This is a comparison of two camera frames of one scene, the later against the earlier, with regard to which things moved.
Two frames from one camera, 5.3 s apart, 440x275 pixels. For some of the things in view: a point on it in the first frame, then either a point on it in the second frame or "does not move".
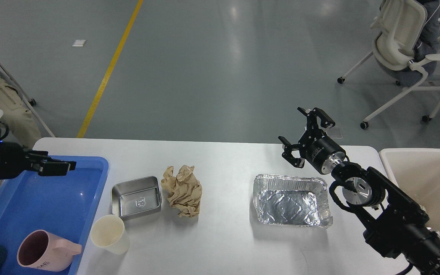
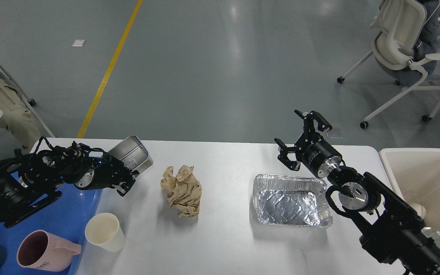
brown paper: x=184 y=191 does not move
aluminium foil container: x=291 y=201 does not move
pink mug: x=41 y=249 does not move
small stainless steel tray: x=136 y=198 -> x=133 y=152
